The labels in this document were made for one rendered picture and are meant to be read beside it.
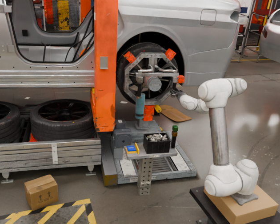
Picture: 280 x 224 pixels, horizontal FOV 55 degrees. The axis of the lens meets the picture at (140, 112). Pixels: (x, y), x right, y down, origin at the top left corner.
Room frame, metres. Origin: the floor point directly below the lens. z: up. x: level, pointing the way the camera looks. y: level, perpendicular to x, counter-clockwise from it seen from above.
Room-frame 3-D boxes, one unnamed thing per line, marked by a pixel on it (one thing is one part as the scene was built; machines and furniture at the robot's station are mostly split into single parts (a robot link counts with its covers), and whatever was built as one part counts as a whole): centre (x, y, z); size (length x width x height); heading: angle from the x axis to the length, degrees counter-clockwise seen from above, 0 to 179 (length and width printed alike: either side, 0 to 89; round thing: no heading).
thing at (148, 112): (2.67, -0.07, 0.48); 0.16 x 0.12 x 0.17; 15
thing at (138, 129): (2.80, -0.04, 0.32); 0.40 x 0.30 x 0.28; 105
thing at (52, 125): (2.48, 0.77, 0.39); 0.66 x 0.66 x 0.24
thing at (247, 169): (1.52, -0.75, 0.57); 0.18 x 0.16 x 0.22; 118
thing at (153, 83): (2.57, -0.10, 0.85); 0.21 x 0.14 x 0.14; 15
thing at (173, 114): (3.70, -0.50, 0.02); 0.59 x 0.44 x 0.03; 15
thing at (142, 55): (2.64, -0.08, 0.85); 0.54 x 0.07 x 0.54; 105
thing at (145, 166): (1.95, -0.08, 0.21); 0.10 x 0.10 x 0.42; 15
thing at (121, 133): (2.47, 0.19, 0.26); 0.42 x 0.18 x 0.35; 15
